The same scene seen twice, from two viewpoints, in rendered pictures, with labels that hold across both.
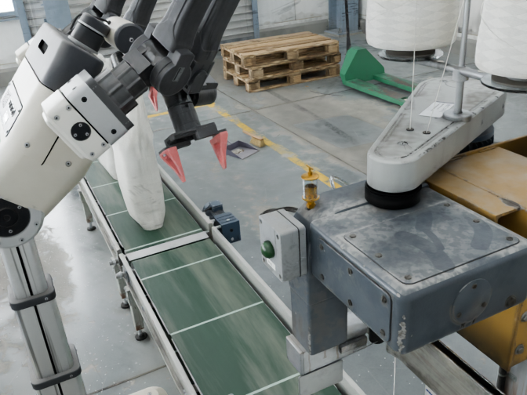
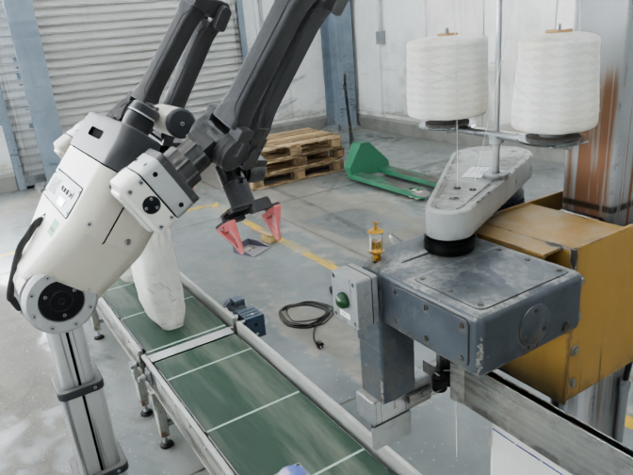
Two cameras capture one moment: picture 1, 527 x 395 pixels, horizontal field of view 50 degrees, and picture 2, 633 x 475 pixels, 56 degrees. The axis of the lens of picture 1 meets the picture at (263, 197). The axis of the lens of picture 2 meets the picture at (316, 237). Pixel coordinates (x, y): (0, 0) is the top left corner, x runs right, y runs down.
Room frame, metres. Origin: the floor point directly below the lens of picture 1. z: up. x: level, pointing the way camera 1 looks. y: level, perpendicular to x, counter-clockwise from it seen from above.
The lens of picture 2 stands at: (-0.15, 0.14, 1.74)
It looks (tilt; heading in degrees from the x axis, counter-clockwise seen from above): 20 degrees down; 354
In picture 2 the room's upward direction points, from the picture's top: 5 degrees counter-clockwise
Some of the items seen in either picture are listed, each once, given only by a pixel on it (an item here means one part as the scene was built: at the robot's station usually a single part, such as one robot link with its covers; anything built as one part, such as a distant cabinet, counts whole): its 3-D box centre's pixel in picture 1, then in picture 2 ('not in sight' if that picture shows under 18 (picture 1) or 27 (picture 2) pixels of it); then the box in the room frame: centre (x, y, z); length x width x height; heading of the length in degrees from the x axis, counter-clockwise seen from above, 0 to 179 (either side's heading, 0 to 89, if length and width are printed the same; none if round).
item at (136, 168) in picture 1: (133, 150); (150, 247); (2.70, 0.65, 0.74); 0.47 x 0.22 x 0.72; 22
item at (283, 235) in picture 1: (282, 244); (354, 295); (0.77, -0.03, 1.29); 0.08 x 0.05 x 0.09; 24
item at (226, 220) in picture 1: (216, 219); (239, 315); (2.61, 0.25, 0.35); 0.30 x 0.15 x 0.15; 24
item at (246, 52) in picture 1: (278, 48); (280, 145); (6.83, -0.31, 0.36); 1.20 x 0.82 x 0.14; 110
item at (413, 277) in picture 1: (398, 288); (462, 329); (0.73, -0.20, 1.21); 0.30 x 0.25 x 0.30; 24
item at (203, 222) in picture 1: (117, 173); (126, 276); (3.34, 0.93, 0.35); 2.26 x 0.48 x 0.14; 24
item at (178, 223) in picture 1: (116, 174); (125, 277); (3.36, 0.94, 0.34); 2.21 x 0.39 x 0.09; 24
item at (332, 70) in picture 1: (280, 71); (283, 168); (6.85, -0.32, 0.07); 1.20 x 0.82 x 0.14; 112
